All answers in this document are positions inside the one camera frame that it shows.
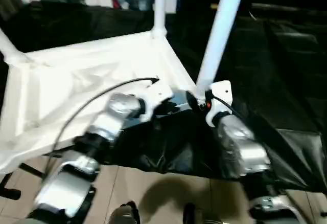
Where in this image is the black left robot foot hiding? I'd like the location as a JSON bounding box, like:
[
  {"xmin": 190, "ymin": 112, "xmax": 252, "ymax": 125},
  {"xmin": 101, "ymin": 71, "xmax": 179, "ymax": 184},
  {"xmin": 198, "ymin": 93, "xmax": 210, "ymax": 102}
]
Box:
[{"xmin": 109, "ymin": 200, "xmax": 142, "ymax": 224}]

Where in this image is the black metal stand leg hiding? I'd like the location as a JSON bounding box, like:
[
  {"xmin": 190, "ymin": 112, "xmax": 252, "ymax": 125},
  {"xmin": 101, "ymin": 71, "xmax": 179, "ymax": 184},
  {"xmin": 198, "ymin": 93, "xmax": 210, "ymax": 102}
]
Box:
[{"xmin": 0, "ymin": 162, "xmax": 45, "ymax": 201}]

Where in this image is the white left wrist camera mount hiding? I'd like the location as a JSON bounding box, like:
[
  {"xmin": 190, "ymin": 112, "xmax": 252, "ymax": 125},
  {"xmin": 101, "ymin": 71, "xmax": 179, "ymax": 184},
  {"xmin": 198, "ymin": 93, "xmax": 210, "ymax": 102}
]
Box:
[{"xmin": 139, "ymin": 79, "xmax": 175, "ymax": 123}]

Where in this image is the white plastic table top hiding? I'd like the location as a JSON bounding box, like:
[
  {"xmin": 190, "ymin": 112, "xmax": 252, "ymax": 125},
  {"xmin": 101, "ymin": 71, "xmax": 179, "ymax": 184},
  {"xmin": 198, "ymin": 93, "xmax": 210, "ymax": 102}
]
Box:
[{"xmin": 0, "ymin": 30, "xmax": 198, "ymax": 177}]

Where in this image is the black work mat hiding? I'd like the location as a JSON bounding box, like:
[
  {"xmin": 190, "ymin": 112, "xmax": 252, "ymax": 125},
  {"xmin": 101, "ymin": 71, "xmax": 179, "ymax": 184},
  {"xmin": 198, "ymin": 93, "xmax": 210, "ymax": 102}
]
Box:
[{"xmin": 0, "ymin": 2, "xmax": 327, "ymax": 194}]

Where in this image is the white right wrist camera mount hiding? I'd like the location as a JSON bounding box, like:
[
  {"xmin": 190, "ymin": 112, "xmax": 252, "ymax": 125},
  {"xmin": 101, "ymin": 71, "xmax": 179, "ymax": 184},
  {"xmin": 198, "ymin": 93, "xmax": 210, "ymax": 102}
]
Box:
[{"xmin": 204, "ymin": 80, "xmax": 233, "ymax": 128}]

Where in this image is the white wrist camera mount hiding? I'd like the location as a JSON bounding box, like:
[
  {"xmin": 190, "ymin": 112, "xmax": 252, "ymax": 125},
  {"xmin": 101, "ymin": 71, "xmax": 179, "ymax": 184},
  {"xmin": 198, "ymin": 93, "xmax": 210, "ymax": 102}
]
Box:
[
  {"xmin": 139, "ymin": 79, "xmax": 175, "ymax": 123},
  {"xmin": 204, "ymin": 80, "xmax": 233, "ymax": 128}
]

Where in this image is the white plastic table leg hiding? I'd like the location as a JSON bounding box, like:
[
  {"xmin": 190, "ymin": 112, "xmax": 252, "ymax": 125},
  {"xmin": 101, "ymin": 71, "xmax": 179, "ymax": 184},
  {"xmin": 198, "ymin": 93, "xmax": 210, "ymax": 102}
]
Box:
[
  {"xmin": 152, "ymin": 0, "xmax": 169, "ymax": 39},
  {"xmin": 0, "ymin": 29, "xmax": 30, "ymax": 66},
  {"xmin": 195, "ymin": 0, "xmax": 249, "ymax": 99}
]

